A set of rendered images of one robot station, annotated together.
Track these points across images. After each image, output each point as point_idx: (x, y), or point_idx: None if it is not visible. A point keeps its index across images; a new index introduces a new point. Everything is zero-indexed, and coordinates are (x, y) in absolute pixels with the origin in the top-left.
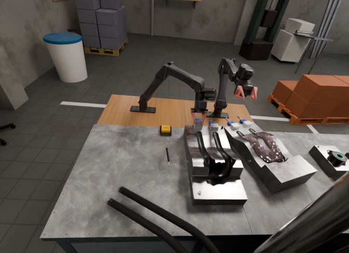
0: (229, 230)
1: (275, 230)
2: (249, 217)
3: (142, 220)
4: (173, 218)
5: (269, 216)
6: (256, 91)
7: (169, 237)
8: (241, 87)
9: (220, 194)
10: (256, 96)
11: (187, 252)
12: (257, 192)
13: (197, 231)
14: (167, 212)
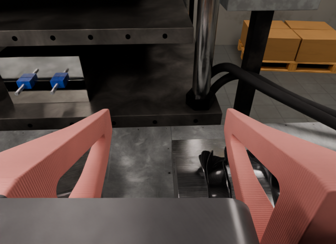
0: (203, 129)
1: (133, 130)
2: (168, 142)
3: None
4: (300, 100)
5: (131, 144)
6: (41, 139)
7: (295, 94)
8: (305, 159)
9: (224, 145)
10: (93, 114)
11: (269, 83)
12: (130, 178)
13: (265, 83)
14: (312, 108)
